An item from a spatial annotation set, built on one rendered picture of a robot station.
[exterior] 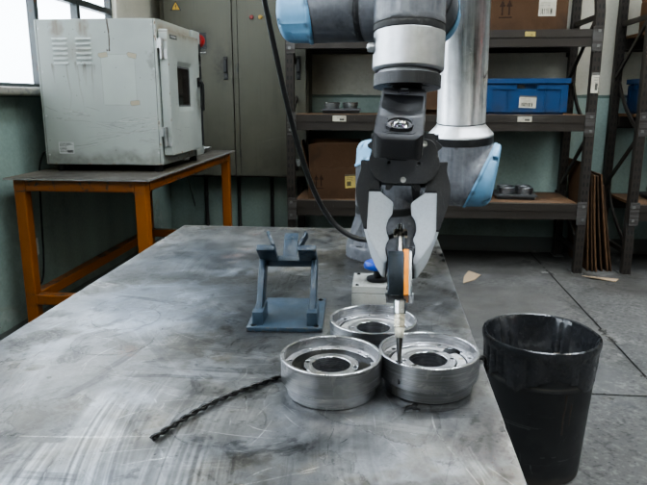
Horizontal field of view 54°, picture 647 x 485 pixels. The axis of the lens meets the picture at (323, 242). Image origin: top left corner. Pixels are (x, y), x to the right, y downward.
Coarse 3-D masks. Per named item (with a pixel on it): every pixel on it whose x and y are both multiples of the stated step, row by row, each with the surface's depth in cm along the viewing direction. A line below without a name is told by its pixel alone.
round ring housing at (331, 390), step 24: (336, 336) 71; (288, 360) 67; (312, 360) 67; (336, 360) 68; (288, 384) 64; (312, 384) 61; (336, 384) 61; (360, 384) 62; (312, 408) 63; (336, 408) 62
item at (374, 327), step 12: (336, 312) 79; (348, 312) 81; (360, 312) 81; (372, 312) 82; (384, 312) 81; (408, 312) 79; (336, 324) 74; (360, 324) 78; (372, 324) 79; (384, 324) 78; (408, 324) 78; (348, 336) 73; (360, 336) 72; (372, 336) 72; (384, 336) 72
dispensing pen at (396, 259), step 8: (400, 224) 68; (400, 232) 67; (400, 240) 68; (400, 248) 67; (392, 256) 65; (400, 256) 65; (392, 264) 65; (400, 264) 65; (392, 272) 65; (400, 272) 65; (392, 280) 65; (400, 280) 65; (392, 288) 64; (400, 288) 64; (392, 296) 65; (400, 296) 65; (400, 304) 65; (400, 312) 65; (400, 320) 65; (400, 328) 65; (400, 336) 65; (400, 344) 65; (400, 352) 64; (400, 360) 64
